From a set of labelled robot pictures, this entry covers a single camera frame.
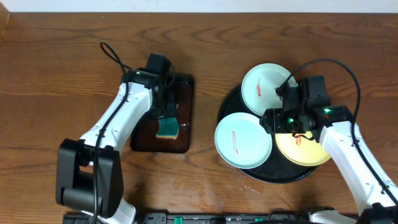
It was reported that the green yellow sponge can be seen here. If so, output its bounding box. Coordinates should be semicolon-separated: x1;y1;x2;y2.
156;118;179;139

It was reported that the yellow plate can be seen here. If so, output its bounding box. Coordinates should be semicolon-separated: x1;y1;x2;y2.
275;131;331;166

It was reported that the mint plate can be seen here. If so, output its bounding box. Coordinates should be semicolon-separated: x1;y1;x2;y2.
215;113;273;169
241;63;290;116

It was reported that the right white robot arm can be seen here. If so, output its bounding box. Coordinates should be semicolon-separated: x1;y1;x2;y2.
259;106;397;223

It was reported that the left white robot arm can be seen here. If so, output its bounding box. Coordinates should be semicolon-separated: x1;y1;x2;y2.
55;68;176;223

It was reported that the dark brown rectangular tray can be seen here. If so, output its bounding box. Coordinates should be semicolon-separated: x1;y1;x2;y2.
130;73;195;154

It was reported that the left black cable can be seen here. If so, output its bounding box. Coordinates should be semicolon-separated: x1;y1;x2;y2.
91;41;132;224

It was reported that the black cable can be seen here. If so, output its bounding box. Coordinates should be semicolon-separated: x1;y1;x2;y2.
91;41;132;224
274;58;398;203

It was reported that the right black cable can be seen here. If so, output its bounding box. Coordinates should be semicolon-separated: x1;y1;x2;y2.
274;58;398;203

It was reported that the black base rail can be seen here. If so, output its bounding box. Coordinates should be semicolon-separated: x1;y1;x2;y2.
62;212;358;224

